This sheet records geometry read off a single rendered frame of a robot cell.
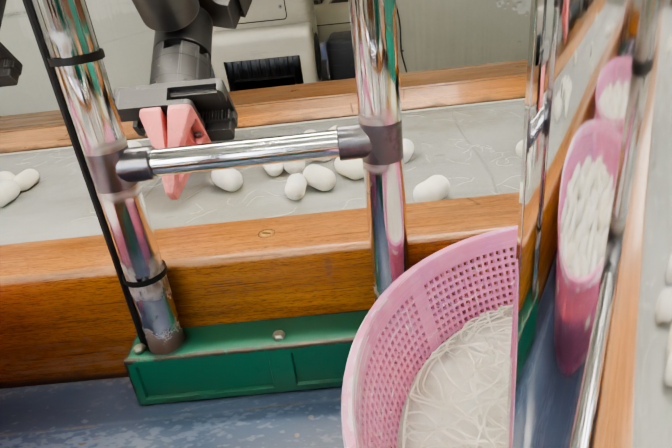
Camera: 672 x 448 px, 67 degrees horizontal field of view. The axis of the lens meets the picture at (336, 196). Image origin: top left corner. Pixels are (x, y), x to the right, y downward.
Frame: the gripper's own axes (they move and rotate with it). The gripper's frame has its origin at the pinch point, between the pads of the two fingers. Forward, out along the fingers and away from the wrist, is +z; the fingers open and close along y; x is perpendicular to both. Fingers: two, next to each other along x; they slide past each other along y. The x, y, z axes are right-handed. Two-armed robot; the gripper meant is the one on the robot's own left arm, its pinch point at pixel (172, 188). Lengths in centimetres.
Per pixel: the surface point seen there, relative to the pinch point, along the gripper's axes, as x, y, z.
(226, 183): 1.5, 4.5, -0.8
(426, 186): -3.3, 21.8, 3.5
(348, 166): 1.4, 15.8, -1.3
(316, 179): 0.3, 12.9, 0.3
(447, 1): 140, 67, -155
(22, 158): 13.7, -25.1, -13.1
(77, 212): 2.2, -9.8, 0.5
